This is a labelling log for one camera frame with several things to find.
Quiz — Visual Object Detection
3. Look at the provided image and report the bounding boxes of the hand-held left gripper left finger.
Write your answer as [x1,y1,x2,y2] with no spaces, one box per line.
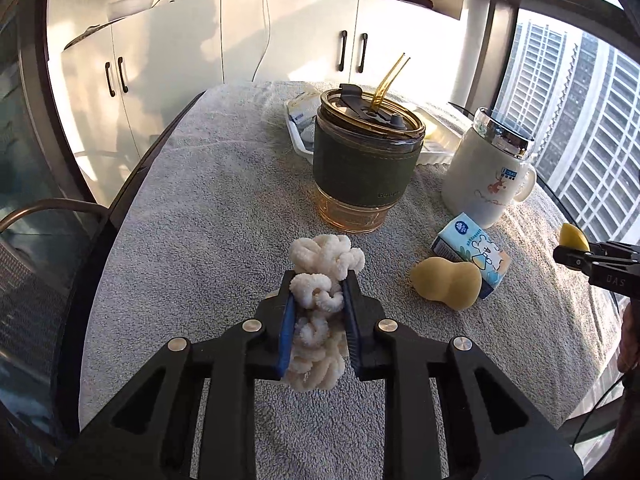
[55,270,297,480]

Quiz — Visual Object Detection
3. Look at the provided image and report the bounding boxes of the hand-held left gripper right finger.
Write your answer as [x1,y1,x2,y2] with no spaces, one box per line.
[342,270,583,480]

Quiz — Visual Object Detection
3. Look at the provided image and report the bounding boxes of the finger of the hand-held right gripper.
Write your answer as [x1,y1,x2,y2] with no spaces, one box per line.
[552,244,608,277]
[590,240,640,260]

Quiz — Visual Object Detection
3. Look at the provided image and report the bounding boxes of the yellow teardrop makeup sponge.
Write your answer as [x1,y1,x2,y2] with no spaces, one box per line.
[559,222,591,252]

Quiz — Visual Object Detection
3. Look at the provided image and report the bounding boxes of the white fluffy scrunchie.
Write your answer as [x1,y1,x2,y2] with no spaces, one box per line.
[289,234,367,393]

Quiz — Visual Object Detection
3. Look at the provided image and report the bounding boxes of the white ribbed plastic tray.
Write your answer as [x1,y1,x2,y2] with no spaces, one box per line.
[285,95,466,166]

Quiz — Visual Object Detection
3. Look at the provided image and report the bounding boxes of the person's right hand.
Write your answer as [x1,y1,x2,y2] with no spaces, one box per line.
[619,300,640,388]

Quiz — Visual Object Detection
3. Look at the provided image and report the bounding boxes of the tan gourd-shaped makeup sponge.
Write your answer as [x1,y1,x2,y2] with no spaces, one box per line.
[410,256,483,311]

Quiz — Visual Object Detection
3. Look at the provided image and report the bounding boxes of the blue white bear tissue packet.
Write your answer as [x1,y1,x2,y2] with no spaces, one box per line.
[431,212,512,301]

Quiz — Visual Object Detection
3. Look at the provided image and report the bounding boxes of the high-rise building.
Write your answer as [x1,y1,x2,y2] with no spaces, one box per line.
[495,20,640,246]

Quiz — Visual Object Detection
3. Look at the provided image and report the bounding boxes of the white mug with lid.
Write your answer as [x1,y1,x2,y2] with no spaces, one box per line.
[441,106,537,229]

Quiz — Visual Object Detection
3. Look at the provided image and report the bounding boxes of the grey terry towel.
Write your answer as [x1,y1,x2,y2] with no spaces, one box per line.
[79,80,618,480]

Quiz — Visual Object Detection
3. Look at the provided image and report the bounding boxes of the amber glass cup green sleeve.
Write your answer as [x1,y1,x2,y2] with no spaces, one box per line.
[312,52,426,233]

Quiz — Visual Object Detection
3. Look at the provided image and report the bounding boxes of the grey mesh chair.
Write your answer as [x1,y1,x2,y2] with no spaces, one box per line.
[0,199,108,461]

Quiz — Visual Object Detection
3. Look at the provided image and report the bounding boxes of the white cabinet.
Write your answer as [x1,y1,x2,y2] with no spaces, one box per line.
[47,0,463,211]

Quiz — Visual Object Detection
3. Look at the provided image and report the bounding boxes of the white bowl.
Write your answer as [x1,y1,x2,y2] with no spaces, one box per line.
[107,0,158,21]

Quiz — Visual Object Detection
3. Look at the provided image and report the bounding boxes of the thin black cable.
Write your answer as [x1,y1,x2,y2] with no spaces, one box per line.
[570,380,626,448]

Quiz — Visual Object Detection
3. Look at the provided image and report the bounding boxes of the dark window frame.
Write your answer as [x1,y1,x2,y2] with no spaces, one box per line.
[450,0,526,116]

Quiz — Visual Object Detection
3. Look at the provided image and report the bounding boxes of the dark door frame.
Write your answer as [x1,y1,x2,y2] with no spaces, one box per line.
[17,0,108,211]

